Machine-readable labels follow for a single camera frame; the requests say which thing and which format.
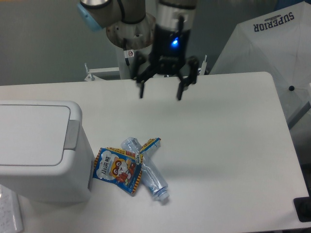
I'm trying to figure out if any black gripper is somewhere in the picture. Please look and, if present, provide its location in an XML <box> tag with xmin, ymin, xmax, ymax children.
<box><xmin>131</xmin><ymin>23</ymin><xmax>199</xmax><ymax>100</ymax></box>

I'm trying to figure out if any white plastic trash can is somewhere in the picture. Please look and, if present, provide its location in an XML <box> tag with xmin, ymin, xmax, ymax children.
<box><xmin>0</xmin><ymin>100</ymin><xmax>94</xmax><ymax>202</ymax></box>

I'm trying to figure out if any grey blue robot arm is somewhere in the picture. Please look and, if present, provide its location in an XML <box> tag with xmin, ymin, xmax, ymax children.
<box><xmin>77</xmin><ymin>0</ymin><xmax>199</xmax><ymax>100</ymax></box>

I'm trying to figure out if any blue yellow snack wrapper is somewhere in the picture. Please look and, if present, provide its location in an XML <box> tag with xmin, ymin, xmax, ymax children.
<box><xmin>139</xmin><ymin>138</ymin><xmax>161</xmax><ymax>156</ymax></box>

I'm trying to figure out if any crushed clear plastic bottle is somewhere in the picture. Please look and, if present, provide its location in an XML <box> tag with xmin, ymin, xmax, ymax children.
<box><xmin>121</xmin><ymin>137</ymin><xmax>170</xmax><ymax>203</ymax></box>

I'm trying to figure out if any blue cartoon snack bag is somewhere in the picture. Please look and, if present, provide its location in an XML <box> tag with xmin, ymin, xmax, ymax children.
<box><xmin>93</xmin><ymin>147</ymin><xmax>143</xmax><ymax>195</ymax></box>

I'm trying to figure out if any white superior umbrella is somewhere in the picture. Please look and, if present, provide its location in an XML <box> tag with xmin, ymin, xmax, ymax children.
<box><xmin>211</xmin><ymin>1</ymin><xmax>311</xmax><ymax>122</ymax></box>

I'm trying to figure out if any black device at table edge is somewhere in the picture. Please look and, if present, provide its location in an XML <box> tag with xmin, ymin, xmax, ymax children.
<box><xmin>294</xmin><ymin>197</ymin><xmax>311</xmax><ymax>222</ymax></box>

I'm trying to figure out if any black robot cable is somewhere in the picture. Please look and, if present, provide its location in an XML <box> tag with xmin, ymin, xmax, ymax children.
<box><xmin>122</xmin><ymin>37</ymin><xmax>135</xmax><ymax>80</ymax></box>

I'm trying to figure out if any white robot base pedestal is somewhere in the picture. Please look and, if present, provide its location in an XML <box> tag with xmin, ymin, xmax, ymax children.
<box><xmin>115</xmin><ymin>45</ymin><xmax>152</xmax><ymax>80</ymax></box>

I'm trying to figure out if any white metal mounting bracket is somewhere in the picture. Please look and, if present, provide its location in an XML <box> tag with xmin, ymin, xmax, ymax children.
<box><xmin>84</xmin><ymin>63</ymin><xmax>121</xmax><ymax>82</ymax></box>

